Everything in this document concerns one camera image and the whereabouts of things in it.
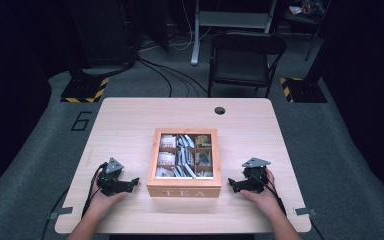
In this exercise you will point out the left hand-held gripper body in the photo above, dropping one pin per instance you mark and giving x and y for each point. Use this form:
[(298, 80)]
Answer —
[(110, 181)]

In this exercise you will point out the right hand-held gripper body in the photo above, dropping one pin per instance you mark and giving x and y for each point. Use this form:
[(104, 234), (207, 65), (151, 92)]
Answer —
[(256, 178)]

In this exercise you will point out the wooden tea box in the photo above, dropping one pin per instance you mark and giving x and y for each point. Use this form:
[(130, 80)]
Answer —
[(183, 188)]

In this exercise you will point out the person's left hand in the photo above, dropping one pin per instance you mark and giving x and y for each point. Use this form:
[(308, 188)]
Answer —
[(103, 203)]

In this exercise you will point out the person's right hand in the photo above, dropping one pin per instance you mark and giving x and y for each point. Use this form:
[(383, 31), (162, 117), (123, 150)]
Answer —
[(266, 200)]

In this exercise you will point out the white brown-print sachet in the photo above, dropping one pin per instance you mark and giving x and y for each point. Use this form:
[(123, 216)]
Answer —
[(166, 158), (164, 172), (168, 141)]

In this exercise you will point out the white tea bags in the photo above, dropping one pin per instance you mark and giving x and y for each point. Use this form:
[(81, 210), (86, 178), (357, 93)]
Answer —
[(202, 158)]

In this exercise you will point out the yellow tea packet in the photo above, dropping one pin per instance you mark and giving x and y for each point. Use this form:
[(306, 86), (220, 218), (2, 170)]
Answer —
[(202, 141)]

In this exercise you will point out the grey tape strip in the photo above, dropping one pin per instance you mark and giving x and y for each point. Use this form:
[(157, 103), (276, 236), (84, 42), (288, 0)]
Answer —
[(305, 211), (61, 212)]

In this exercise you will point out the black table grommet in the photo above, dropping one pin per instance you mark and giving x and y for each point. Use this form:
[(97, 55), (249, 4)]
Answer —
[(220, 110)]

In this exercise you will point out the black stand with striped base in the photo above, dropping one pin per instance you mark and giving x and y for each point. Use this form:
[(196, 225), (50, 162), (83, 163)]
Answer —
[(305, 90), (85, 88)]

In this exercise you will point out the black folding chair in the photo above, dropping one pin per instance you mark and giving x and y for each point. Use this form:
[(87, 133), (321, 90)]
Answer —
[(243, 66)]

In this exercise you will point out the dark cluttered side table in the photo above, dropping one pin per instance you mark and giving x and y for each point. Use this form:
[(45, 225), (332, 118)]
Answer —
[(305, 10)]

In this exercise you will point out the white desk frame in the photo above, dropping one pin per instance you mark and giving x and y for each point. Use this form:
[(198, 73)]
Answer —
[(230, 19)]

